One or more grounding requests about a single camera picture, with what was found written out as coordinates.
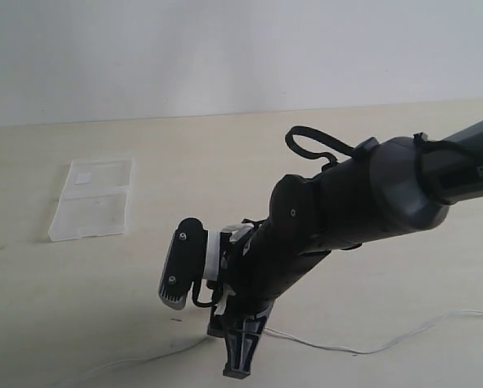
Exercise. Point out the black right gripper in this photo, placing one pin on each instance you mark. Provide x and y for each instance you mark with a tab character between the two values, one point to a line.
260	268

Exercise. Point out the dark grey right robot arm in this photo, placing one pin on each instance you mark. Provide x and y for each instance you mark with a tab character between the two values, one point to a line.
369	192

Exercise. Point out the clear plastic storage box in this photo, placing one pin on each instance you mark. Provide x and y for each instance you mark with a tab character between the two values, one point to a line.
94	201

